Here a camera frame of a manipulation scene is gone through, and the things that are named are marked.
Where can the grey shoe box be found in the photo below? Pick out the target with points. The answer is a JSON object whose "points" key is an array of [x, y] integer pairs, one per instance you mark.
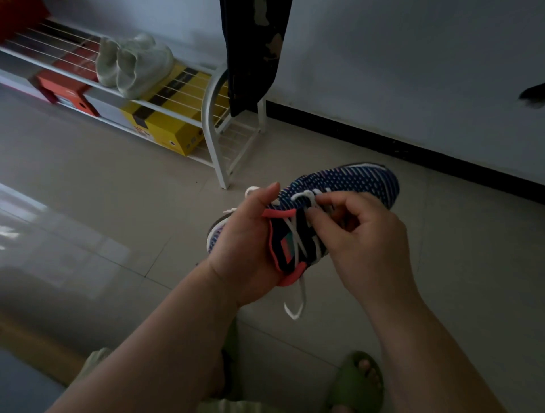
{"points": [[108, 112]]}

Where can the large red paper bag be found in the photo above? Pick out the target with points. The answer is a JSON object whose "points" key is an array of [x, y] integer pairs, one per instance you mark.
{"points": [[17, 17]]}

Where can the white metal shoe rack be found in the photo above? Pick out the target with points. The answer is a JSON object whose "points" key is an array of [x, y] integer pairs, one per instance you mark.
{"points": [[213, 140]]}

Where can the green foam slipper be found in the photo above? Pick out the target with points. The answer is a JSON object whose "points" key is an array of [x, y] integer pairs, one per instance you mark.
{"points": [[355, 387], [230, 361]]}

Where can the red shoe box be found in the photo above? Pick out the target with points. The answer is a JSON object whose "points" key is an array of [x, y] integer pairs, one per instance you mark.
{"points": [[68, 89]]}

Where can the person's right leg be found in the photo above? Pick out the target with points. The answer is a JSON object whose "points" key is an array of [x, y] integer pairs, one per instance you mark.
{"points": [[369, 373]]}

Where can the person's right forearm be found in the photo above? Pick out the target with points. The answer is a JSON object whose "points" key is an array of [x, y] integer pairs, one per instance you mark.
{"points": [[426, 361]]}

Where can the black baseboard strip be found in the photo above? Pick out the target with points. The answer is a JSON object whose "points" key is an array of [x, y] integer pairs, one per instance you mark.
{"points": [[404, 149]]}

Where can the person's right hand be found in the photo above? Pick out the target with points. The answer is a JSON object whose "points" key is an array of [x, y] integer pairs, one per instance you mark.
{"points": [[370, 251]]}

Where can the white shoelace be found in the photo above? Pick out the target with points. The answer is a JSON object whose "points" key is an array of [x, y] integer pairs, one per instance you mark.
{"points": [[298, 242]]}

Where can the yellow shoe box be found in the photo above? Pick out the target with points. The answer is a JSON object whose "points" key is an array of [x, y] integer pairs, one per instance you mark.
{"points": [[170, 127]]}

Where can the person's left leg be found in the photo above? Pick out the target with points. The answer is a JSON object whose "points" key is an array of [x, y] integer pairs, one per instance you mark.
{"points": [[217, 378]]}

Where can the white shoe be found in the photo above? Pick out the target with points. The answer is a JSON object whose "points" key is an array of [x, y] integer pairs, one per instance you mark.
{"points": [[147, 68], [106, 64]]}

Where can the blue knit sneaker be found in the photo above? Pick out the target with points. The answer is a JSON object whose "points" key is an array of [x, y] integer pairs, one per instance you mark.
{"points": [[353, 178]]}

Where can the person's left hand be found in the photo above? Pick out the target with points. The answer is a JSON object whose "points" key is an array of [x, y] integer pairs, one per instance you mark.
{"points": [[242, 251]]}

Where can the black hanging garment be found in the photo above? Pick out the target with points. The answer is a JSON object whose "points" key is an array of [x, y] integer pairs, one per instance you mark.
{"points": [[251, 51]]}

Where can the person's leg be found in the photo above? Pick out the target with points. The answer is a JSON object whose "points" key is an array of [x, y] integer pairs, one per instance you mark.
{"points": [[217, 378], [369, 373]]}

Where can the person's left forearm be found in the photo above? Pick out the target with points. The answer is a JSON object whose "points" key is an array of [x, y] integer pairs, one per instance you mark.
{"points": [[149, 353]]}

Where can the olive green shorts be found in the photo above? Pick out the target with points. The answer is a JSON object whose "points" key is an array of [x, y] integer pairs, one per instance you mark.
{"points": [[238, 406]]}

